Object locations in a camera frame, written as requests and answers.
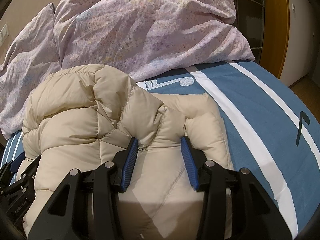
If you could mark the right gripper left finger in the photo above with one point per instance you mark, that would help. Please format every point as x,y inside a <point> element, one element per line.
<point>65,215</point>

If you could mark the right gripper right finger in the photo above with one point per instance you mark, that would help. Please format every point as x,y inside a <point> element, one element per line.
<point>254,214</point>

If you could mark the beige quilted down jacket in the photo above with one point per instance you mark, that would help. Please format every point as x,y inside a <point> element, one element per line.
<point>82,116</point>

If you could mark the blue white striped bed sheet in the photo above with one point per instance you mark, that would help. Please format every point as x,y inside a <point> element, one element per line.
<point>269,131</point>

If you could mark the lilac floral duvet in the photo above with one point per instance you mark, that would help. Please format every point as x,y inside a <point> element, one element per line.
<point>142,38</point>

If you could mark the wooden door frame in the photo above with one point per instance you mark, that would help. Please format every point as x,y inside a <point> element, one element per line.
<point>276,35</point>

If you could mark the white wall switch socket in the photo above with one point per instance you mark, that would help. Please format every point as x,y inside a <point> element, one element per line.
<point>4,33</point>

